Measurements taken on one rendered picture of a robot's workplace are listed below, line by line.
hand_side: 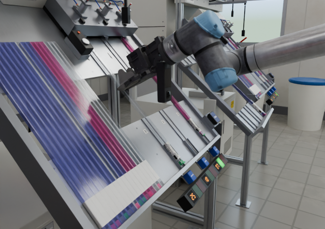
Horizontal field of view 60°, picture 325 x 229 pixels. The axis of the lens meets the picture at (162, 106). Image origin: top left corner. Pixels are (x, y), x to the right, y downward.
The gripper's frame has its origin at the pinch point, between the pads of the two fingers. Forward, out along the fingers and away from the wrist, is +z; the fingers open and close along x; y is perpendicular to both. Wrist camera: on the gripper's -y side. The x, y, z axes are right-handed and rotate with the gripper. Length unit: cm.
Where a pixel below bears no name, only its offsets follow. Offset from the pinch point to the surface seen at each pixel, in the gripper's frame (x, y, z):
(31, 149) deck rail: 37.6, -7.4, -2.0
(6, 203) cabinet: 27.6, -15.4, 36.4
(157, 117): -6.8, -12.6, -2.2
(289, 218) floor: -103, -105, 7
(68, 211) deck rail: 38.0, -21.1, -4.8
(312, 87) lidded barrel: -294, -60, -22
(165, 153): 2.1, -23.1, -5.0
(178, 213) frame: -32, -55, 28
